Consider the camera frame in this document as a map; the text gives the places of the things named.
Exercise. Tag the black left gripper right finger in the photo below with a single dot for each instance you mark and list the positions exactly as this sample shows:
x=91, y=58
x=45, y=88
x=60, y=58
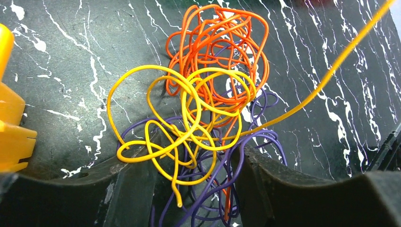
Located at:
x=273, y=195

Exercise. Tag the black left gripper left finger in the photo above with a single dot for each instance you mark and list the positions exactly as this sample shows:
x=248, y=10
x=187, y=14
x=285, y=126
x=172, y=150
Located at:
x=110, y=194

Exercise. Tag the yellow plastic bin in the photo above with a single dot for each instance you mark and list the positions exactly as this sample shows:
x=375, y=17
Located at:
x=16, y=143

